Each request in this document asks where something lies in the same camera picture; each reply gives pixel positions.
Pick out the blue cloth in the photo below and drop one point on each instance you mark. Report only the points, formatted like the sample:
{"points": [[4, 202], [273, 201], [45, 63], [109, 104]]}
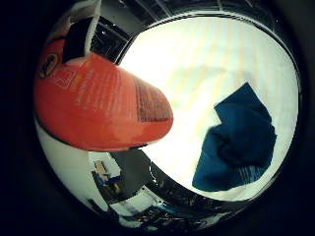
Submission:
{"points": [[239, 141]]}

